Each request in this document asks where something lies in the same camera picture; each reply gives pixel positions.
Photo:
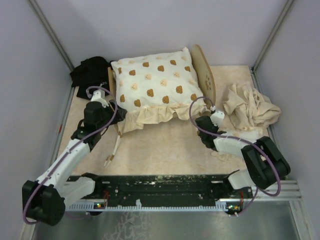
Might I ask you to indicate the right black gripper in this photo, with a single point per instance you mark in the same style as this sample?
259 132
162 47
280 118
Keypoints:
216 127

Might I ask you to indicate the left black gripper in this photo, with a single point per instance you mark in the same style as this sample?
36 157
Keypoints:
120 114

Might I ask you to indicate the bear print white cushion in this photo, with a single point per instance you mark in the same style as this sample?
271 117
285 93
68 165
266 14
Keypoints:
157 90

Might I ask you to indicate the wooden pet bed frame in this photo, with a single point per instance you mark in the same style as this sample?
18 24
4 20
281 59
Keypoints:
205 75

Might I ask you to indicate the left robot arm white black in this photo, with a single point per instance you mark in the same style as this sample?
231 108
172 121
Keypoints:
46 199

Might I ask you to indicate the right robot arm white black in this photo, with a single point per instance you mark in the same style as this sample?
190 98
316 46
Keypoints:
265 164

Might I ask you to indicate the small bear print cloth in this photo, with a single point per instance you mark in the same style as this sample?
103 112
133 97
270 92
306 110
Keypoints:
225 155

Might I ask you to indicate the cream crumpled blanket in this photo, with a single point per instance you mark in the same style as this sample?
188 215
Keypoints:
247 108

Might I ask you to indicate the black cloth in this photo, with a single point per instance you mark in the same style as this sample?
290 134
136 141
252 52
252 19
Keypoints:
91 72

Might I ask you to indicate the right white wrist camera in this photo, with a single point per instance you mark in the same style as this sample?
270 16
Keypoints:
217 117

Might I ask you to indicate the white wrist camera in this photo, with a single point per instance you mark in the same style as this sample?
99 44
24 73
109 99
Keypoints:
217 117
99 96

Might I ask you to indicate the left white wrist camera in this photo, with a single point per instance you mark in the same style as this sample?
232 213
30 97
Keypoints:
99 96

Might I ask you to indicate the left aluminium corner rail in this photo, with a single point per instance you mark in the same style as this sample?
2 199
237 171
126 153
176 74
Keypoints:
51 33

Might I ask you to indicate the aluminium corner rail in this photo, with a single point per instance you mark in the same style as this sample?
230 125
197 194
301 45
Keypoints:
51 33
272 35

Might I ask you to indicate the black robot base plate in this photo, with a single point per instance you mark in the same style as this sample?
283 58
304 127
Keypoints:
166 190

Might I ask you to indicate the right aluminium corner rail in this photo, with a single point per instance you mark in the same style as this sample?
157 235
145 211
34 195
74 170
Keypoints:
272 35

